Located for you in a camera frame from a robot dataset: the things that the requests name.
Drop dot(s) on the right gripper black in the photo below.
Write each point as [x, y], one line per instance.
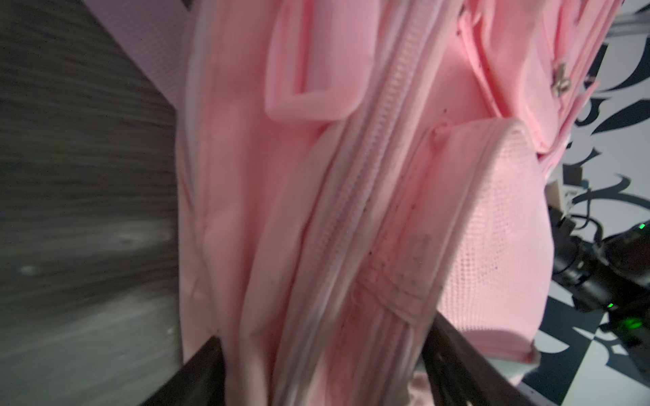
[610, 274]

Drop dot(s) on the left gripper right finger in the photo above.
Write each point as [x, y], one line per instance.
[459, 375]

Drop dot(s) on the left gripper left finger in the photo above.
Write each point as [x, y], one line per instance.
[199, 382]

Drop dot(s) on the pink student backpack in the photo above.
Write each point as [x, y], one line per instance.
[350, 171]

